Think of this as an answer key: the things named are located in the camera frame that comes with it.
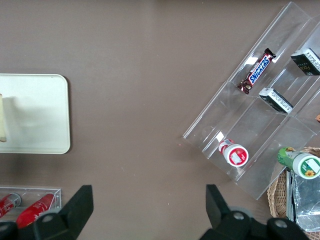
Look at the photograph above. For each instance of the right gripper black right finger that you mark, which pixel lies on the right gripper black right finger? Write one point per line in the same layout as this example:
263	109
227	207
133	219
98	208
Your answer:
225	222

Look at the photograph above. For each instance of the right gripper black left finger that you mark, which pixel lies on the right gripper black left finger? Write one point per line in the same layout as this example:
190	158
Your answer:
67	220

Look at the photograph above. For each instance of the triangular sandwich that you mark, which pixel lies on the triangular sandwich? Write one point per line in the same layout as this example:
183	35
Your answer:
2	117

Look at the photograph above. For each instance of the light wicker basket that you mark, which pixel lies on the light wicker basket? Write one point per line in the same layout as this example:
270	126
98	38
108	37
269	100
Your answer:
276	197

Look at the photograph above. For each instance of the cream plastic tray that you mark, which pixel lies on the cream plastic tray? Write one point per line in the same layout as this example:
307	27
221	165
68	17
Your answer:
37	112

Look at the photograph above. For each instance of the red cola bottle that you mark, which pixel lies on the red cola bottle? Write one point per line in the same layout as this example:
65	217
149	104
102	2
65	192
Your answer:
32	212
6	206

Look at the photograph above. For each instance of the clear acrylic bottle rack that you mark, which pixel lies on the clear acrylic bottle rack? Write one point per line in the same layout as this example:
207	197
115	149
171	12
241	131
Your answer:
30	191

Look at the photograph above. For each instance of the red white yogurt cup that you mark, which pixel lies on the red white yogurt cup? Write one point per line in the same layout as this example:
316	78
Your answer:
235	155

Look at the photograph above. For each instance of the silver foil pack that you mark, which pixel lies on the silver foil pack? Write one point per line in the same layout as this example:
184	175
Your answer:
305	202

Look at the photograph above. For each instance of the green white yogurt bottle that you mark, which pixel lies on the green white yogurt bottle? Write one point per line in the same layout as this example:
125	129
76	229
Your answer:
302	163

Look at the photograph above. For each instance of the clear acrylic tiered display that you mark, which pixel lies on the clear acrylic tiered display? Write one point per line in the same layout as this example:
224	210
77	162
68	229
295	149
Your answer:
250	120

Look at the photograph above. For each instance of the small black snack box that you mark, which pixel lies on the small black snack box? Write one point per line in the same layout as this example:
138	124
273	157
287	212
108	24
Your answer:
306	61
276	100

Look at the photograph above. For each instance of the Snickers chocolate bar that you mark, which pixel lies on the Snickers chocolate bar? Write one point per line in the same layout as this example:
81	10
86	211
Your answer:
257	72

